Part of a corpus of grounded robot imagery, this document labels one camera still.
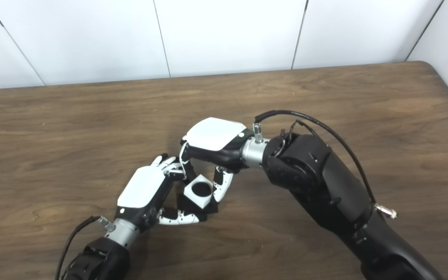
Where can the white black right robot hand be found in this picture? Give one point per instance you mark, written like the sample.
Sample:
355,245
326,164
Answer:
214,134

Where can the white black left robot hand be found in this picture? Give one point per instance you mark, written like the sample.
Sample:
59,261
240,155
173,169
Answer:
142,188

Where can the white square piece with hole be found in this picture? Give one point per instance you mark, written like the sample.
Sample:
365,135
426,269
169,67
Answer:
193,200

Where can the black peg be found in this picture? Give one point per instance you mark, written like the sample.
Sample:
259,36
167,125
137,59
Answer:
210,210

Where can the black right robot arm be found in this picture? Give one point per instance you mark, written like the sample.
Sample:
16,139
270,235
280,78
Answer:
317,182

